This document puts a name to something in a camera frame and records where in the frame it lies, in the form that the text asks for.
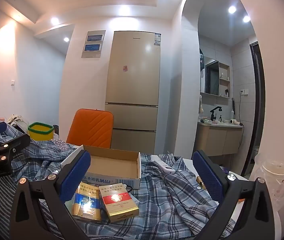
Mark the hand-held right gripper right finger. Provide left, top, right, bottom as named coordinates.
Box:
left=191, top=150, right=275, bottom=240

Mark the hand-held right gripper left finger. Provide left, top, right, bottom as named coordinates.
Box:
left=9, top=150, right=92, bottom=240

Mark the blue and gold cigarette pack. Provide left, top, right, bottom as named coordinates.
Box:
left=72, top=182, right=102, bottom=222

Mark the cardboard box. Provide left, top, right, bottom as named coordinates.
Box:
left=61, top=145, right=142, bottom=189

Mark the red and gold cigarette pack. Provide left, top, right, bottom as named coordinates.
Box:
left=98, top=184, right=140, bottom=222

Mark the beige cloth bag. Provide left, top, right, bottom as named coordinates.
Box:
left=7, top=114, right=30, bottom=130

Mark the yellow container with green rim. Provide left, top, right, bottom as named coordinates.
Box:
left=28, top=122, right=55, bottom=141

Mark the sequined cloth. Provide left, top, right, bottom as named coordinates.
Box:
left=53, top=140, right=69, bottom=151

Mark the beige vanity cabinet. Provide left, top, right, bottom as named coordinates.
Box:
left=196, top=121, right=244, bottom=157

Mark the blue plaid cloth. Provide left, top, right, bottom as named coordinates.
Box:
left=0, top=121, right=235, bottom=240

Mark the white power strip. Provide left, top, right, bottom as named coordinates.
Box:
left=150, top=155, right=175, bottom=176

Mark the orange chair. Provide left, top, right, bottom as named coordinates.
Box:
left=66, top=108, right=114, bottom=149

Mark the black faucet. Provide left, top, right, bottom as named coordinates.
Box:
left=209, top=106, right=222, bottom=123

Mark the clear plastic cup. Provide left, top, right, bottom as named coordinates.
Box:
left=253, top=154, right=284, bottom=210

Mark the black hanging styling tool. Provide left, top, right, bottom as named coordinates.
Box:
left=231, top=97, right=237, bottom=120

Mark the dark door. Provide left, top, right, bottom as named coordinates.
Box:
left=249, top=41, right=266, bottom=155

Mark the mirror cabinet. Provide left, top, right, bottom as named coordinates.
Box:
left=200, top=56, right=230, bottom=99

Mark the beige refrigerator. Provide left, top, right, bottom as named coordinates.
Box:
left=104, top=31, right=162, bottom=153

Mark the framed blue wall picture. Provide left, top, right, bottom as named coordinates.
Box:
left=81, top=43, right=102, bottom=58
left=85, top=31, right=106, bottom=44

